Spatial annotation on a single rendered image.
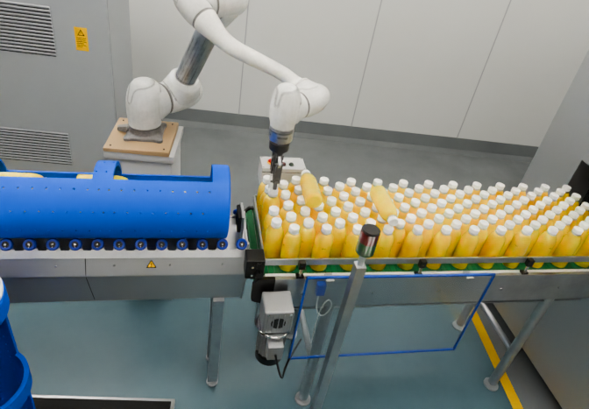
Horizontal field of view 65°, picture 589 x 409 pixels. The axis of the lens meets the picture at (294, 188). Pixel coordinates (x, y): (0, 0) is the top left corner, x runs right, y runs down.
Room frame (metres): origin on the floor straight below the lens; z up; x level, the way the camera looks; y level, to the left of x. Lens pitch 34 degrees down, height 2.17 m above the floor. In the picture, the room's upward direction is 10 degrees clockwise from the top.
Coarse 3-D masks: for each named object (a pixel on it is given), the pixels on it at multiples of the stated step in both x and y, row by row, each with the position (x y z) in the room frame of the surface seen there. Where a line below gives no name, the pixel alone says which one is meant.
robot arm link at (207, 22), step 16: (208, 16) 1.69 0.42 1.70; (208, 32) 1.66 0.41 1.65; (224, 32) 1.67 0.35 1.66; (224, 48) 1.64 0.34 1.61; (240, 48) 1.64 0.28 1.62; (256, 64) 1.64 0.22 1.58; (272, 64) 1.66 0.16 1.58; (288, 80) 1.64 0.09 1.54; (304, 80) 1.63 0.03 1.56; (320, 96) 1.59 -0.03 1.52
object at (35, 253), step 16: (0, 256) 1.11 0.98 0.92; (16, 256) 1.12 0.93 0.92; (32, 256) 1.13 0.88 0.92; (48, 256) 1.15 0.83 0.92; (64, 256) 1.16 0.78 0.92; (80, 256) 1.18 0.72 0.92; (96, 256) 1.19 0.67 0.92; (112, 256) 1.20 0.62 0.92; (128, 256) 1.22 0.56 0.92; (144, 256) 1.23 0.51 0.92; (160, 256) 1.25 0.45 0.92; (176, 256) 1.26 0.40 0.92; (192, 256) 1.28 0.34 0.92; (208, 256) 1.29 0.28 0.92; (224, 256) 1.31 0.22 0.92; (240, 256) 1.33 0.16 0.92
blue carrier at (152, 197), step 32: (0, 160) 1.32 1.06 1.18; (0, 192) 1.13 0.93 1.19; (32, 192) 1.16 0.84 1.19; (64, 192) 1.19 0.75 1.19; (96, 192) 1.21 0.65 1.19; (128, 192) 1.24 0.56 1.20; (160, 192) 1.27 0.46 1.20; (192, 192) 1.30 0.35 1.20; (224, 192) 1.33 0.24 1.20; (0, 224) 1.09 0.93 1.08; (32, 224) 1.12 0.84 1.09; (64, 224) 1.15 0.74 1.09; (96, 224) 1.17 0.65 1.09; (128, 224) 1.20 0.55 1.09; (160, 224) 1.23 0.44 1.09; (192, 224) 1.26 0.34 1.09; (224, 224) 1.29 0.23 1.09
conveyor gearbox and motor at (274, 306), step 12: (264, 300) 1.17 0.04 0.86; (276, 300) 1.18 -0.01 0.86; (288, 300) 1.19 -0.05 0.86; (264, 312) 1.13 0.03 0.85; (276, 312) 1.13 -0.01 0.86; (288, 312) 1.14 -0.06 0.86; (264, 324) 1.12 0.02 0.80; (276, 324) 1.13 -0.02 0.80; (288, 324) 1.14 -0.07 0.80; (264, 336) 1.14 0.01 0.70; (276, 336) 1.12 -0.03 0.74; (264, 348) 1.14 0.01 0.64; (276, 348) 1.10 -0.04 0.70; (264, 360) 1.13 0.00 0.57; (276, 360) 1.08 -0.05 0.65; (288, 360) 1.23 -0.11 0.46
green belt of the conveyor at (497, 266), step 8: (248, 216) 1.61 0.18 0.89; (248, 224) 1.57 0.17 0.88; (256, 224) 1.56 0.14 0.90; (248, 232) 1.52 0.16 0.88; (256, 232) 1.50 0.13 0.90; (248, 240) 1.48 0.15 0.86; (256, 240) 1.45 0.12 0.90; (256, 248) 1.41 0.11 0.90; (328, 264) 1.38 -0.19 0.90; (336, 264) 1.39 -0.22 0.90; (368, 264) 1.43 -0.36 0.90; (392, 264) 1.45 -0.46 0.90; (416, 264) 1.48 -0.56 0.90; (448, 264) 1.52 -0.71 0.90; (472, 264) 1.54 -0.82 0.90; (496, 264) 1.58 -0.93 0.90; (520, 264) 1.60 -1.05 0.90; (544, 264) 1.63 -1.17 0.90; (552, 264) 1.64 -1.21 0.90; (568, 264) 1.66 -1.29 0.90; (576, 264) 1.67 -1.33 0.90; (264, 272) 1.28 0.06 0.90; (272, 272) 1.28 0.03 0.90; (280, 272) 1.29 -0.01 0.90; (288, 272) 1.30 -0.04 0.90; (296, 272) 1.31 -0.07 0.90; (304, 272) 1.31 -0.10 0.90; (312, 272) 1.32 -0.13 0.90; (320, 272) 1.33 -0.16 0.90
